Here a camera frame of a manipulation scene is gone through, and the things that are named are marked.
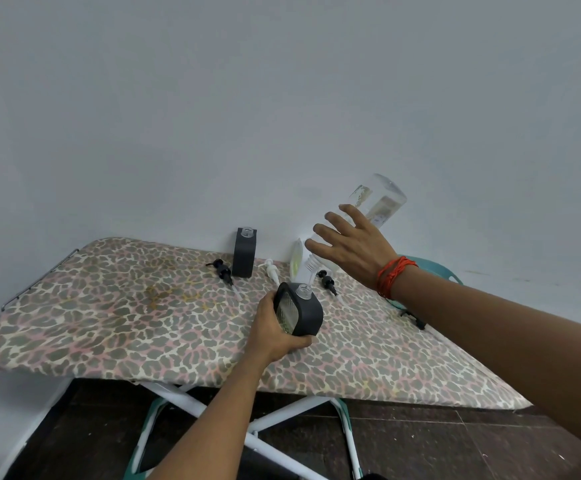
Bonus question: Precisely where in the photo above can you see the orange thread bracelet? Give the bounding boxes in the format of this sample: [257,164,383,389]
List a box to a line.
[376,256,418,300]

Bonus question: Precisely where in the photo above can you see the person's right hand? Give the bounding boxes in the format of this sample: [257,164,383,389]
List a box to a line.
[304,204,399,291]

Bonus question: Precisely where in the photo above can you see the dark grey soap dispenser bottle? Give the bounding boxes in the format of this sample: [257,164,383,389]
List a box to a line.
[273,282,324,338]
[232,227,258,279]

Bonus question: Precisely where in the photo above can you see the person's left hand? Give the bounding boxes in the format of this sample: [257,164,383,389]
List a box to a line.
[244,291,315,366]

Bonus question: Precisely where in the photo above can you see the white pump head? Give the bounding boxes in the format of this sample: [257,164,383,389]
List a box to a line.
[259,259,282,286]

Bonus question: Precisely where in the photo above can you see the black ironing board lever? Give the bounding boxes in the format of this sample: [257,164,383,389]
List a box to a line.
[399,309,427,331]

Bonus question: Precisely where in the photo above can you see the person's right forearm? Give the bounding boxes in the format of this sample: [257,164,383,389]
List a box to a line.
[384,266,581,463]

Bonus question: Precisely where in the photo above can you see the person's left forearm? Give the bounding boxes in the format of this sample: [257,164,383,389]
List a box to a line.
[148,352,273,480]

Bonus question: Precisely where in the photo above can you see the white and teal board legs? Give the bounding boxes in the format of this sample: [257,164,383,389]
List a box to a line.
[123,380,366,480]

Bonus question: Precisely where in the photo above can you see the teal plastic chair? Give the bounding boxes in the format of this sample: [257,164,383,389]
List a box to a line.
[398,255,464,315]

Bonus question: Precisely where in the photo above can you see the clear plastic refill bottle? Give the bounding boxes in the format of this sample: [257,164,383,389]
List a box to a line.
[300,173,407,291]

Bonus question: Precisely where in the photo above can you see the leopard print ironing board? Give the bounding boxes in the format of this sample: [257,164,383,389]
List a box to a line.
[0,237,533,411]

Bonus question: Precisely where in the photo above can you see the white and yellow refill pouch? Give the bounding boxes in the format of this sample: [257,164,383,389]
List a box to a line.
[290,238,307,277]

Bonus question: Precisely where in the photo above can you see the black pump head with tube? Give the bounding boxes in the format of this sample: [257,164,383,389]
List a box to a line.
[206,259,244,302]

